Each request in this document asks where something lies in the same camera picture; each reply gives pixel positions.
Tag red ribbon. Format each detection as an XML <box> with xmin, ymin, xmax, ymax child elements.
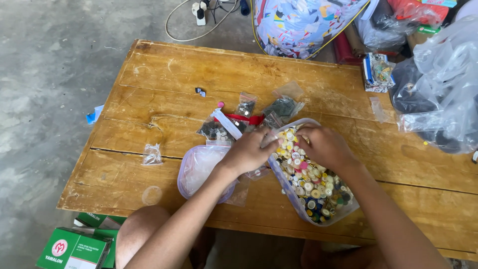
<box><xmin>214</xmin><ymin>113</ymin><xmax>265</xmax><ymax>126</ymax></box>

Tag person's left hand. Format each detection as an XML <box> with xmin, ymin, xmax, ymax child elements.
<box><xmin>220</xmin><ymin>127</ymin><xmax>280</xmax><ymax>175</ymax></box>

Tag white cable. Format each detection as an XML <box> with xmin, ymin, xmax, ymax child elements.
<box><xmin>165</xmin><ymin>0</ymin><xmax>239</xmax><ymax>42</ymax></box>

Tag crumpled clear plastic bag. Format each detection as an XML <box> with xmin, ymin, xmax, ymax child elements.
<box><xmin>141</xmin><ymin>143</ymin><xmax>163</xmax><ymax>166</ymax></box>

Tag flat clear plastic bag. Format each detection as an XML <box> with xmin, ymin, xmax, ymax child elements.
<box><xmin>224</xmin><ymin>176</ymin><xmax>251</xmax><ymax>207</ymax></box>

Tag packet of trinkets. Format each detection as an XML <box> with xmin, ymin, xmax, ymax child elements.
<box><xmin>363</xmin><ymin>52</ymin><xmax>396</xmax><ymax>93</ymax></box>

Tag empty clear zip bag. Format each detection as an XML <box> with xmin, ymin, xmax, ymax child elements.
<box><xmin>369</xmin><ymin>96</ymin><xmax>387</xmax><ymax>124</ymax></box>
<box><xmin>272</xmin><ymin>81</ymin><xmax>304</xmax><ymax>100</ymax></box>

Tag person's left knee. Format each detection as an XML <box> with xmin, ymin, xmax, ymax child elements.
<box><xmin>115</xmin><ymin>205</ymin><xmax>195</xmax><ymax>269</ymax></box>

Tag bag of dark buttons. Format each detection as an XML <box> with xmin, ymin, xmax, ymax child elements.
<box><xmin>196</xmin><ymin>115</ymin><xmax>250</xmax><ymax>142</ymax></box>

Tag green thread box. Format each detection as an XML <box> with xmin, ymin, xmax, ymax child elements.
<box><xmin>73</xmin><ymin>212</ymin><xmax>127</xmax><ymax>240</ymax></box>
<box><xmin>36</xmin><ymin>227</ymin><xmax>113</xmax><ymax>269</ymax></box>

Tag person's right hand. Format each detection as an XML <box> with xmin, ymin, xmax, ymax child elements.
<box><xmin>295</xmin><ymin>123</ymin><xmax>360</xmax><ymax>173</ymax></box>

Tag bag of silver buttons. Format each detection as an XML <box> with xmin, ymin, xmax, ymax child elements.
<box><xmin>235</xmin><ymin>92</ymin><xmax>258</xmax><ymax>119</ymax></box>

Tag heap of bags and rolls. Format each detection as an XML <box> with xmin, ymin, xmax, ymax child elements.
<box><xmin>333</xmin><ymin>0</ymin><xmax>478</xmax><ymax>66</ymax></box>

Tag large clear plastic bag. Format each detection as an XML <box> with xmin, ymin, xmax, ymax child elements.
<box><xmin>388</xmin><ymin>15</ymin><xmax>478</xmax><ymax>154</ymax></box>

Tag wooden table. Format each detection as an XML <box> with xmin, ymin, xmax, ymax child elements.
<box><xmin>57</xmin><ymin>39</ymin><xmax>478</xmax><ymax>261</ymax></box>

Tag heap of mixed buttons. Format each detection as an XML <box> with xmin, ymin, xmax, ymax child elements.
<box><xmin>272</xmin><ymin>126</ymin><xmax>353</xmax><ymax>223</ymax></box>

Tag bag of grey buttons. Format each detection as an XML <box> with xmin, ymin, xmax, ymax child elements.
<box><xmin>261</xmin><ymin>96</ymin><xmax>305</xmax><ymax>129</ymax></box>

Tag colourful patterned sack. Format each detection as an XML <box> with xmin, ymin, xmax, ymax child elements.
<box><xmin>251</xmin><ymin>0</ymin><xmax>371</xmax><ymax>60</ymax></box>

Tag small clear zip bag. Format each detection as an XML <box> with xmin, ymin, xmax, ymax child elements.
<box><xmin>244</xmin><ymin>133</ymin><xmax>279</xmax><ymax>181</ymax></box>

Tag clear plastic container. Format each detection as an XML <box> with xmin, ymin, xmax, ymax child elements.
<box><xmin>266</xmin><ymin>118</ymin><xmax>360</xmax><ymax>227</ymax></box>

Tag blue paper scrap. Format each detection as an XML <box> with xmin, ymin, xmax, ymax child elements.
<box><xmin>86</xmin><ymin>105</ymin><xmax>105</xmax><ymax>125</ymax></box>

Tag white power strip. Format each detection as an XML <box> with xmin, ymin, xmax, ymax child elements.
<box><xmin>192</xmin><ymin>1</ymin><xmax>208</xmax><ymax>26</ymax></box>

